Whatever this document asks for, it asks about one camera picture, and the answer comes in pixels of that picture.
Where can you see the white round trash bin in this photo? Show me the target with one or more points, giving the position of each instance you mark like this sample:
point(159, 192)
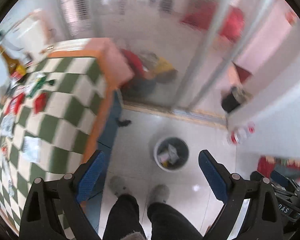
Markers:
point(181, 147)

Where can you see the brown sauce bottle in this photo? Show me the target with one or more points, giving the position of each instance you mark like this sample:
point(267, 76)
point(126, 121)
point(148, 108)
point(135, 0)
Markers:
point(15, 69)

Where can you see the black bucket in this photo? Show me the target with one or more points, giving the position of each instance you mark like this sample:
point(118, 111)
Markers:
point(235, 98)

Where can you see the pink white box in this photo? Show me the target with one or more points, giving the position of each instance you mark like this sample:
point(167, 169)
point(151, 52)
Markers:
point(163, 157)

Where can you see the black trouser left leg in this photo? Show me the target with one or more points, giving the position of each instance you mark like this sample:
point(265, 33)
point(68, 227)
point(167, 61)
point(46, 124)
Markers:
point(123, 220)

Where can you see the black trouser leg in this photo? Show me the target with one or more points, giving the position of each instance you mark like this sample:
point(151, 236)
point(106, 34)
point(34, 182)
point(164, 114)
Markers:
point(168, 223)
point(123, 220)

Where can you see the grey slipper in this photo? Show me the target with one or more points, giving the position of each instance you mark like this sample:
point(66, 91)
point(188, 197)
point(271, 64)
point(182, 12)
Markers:
point(159, 194)
point(118, 186)

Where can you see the red packaging bag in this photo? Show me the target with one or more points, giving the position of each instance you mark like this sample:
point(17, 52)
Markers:
point(289, 168)

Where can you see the green white checkered mat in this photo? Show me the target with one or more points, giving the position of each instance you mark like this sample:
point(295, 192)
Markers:
point(50, 131)

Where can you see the blue cabinet front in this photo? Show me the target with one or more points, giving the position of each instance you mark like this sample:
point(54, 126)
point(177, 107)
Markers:
point(104, 143)

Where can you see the black trouser right leg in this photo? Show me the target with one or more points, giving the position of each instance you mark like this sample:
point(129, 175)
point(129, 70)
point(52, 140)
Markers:
point(168, 223)

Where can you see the clear bottle red label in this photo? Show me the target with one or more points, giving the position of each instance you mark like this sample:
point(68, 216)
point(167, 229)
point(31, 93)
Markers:
point(239, 134)

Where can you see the sliding glass door frame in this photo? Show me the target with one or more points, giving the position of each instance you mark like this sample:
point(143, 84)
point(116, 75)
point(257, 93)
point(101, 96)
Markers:
point(173, 46)

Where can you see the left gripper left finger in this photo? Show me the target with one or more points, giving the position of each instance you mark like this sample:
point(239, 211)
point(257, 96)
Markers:
point(40, 219)

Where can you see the crumpled white tissue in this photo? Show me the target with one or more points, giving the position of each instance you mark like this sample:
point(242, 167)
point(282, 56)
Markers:
point(174, 157)

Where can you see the dark debris on floor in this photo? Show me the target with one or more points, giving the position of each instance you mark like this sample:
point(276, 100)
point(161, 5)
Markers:
point(123, 123)

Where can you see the grey right slipper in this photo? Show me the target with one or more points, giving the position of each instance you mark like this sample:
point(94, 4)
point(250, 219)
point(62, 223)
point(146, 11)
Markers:
point(159, 194)

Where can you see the grey left slipper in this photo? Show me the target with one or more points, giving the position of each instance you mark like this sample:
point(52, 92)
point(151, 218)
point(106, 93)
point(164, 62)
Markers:
point(118, 186)

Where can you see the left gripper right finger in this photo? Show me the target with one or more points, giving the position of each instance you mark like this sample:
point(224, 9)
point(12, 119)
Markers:
point(232, 190)

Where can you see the green white wrapper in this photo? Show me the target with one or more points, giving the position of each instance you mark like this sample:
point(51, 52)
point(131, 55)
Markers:
point(36, 82)

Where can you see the red white sugar bag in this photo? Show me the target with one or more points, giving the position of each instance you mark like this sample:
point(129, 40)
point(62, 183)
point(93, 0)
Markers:
point(15, 104)

